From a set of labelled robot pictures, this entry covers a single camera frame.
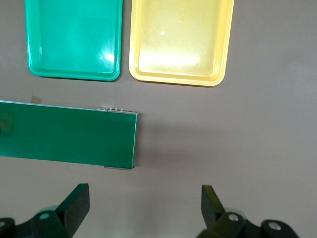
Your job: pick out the green plastic tray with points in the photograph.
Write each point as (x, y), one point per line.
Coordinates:
(74, 37)

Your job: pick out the brown tape piece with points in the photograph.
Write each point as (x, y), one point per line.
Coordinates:
(36, 99)

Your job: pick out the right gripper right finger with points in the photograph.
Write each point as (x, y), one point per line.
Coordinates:
(210, 210)

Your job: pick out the green conveyor belt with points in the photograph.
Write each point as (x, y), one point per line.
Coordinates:
(69, 134)

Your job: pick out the yellow plastic tray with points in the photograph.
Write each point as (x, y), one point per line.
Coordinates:
(180, 37)

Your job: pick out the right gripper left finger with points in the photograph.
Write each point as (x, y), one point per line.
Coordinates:
(74, 210)

